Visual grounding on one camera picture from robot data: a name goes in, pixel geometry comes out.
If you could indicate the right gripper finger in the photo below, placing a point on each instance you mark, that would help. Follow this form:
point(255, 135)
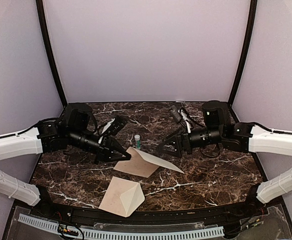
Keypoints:
point(169, 150)
point(171, 142)

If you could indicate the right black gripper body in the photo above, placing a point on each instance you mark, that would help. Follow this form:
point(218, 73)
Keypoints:
point(187, 144)

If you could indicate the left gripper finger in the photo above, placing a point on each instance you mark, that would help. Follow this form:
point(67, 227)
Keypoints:
point(116, 158)
point(116, 148)

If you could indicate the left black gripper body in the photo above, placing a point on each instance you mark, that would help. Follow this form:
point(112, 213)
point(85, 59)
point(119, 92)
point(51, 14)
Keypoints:
point(103, 149)

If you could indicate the beige paper envelope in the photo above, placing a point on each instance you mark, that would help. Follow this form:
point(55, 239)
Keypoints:
point(122, 197)

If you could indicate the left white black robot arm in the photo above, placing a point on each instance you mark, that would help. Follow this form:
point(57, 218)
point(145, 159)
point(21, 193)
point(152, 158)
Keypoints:
point(76, 127)

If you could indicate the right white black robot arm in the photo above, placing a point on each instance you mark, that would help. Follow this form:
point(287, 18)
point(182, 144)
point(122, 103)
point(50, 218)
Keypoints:
point(244, 137)

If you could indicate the beige paper sheet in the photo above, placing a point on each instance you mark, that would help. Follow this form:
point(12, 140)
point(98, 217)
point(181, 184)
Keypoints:
point(143, 164)

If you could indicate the white green glue stick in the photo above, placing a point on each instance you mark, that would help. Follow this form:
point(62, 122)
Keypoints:
point(137, 141)

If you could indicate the black curved front rail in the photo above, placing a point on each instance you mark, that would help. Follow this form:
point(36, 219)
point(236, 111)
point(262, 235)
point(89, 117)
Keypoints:
point(226, 215)

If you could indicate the small circuit board with wires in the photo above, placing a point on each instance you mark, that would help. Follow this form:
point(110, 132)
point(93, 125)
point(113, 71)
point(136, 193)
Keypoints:
point(63, 230)

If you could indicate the white slotted cable duct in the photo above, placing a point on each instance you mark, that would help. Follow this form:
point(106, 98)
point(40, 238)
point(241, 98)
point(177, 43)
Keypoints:
point(104, 231)

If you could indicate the right black frame post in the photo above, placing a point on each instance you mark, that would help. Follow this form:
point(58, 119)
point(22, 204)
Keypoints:
point(244, 52)

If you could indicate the black frame post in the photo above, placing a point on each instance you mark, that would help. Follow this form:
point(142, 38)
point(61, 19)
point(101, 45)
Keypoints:
point(244, 52)
point(49, 51)

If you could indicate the left black frame post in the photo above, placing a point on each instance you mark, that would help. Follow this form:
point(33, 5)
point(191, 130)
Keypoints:
point(49, 51)

